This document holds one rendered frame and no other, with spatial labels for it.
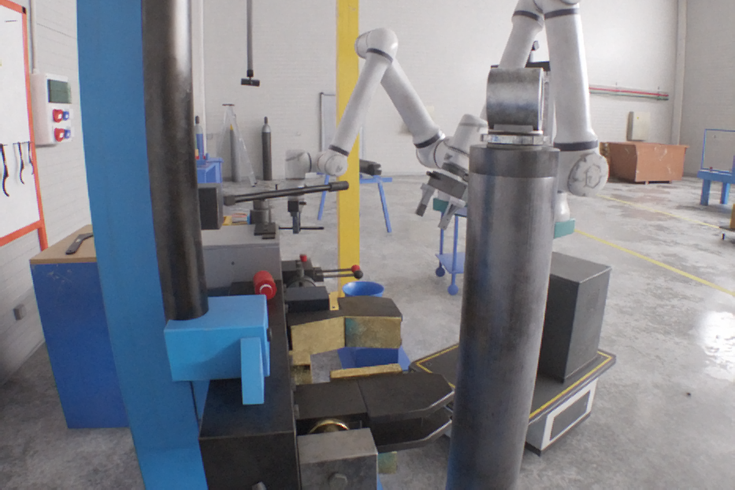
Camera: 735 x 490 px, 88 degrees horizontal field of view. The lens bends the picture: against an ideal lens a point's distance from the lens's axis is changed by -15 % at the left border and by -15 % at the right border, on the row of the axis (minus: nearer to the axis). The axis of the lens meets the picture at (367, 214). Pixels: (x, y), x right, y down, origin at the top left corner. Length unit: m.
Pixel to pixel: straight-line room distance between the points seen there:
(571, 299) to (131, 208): 1.81
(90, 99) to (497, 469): 1.30
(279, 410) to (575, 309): 1.64
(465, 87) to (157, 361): 12.14
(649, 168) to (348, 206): 10.64
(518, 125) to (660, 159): 12.54
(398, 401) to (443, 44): 12.01
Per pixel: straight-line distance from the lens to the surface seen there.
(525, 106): 1.03
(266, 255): 1.29
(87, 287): 2.34
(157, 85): 0.79
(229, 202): 1.08
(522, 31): 1.66
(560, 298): 2.20
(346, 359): 3.00
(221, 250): 1.30
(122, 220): 0.95
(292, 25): 11.90
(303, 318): 1.25
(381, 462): 1.54
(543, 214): 1.04
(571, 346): 2.27
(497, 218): 1.02
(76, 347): 2.51
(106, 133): 0.93
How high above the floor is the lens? 1.53
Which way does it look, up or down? 12 degrees down
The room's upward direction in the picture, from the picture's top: straight up
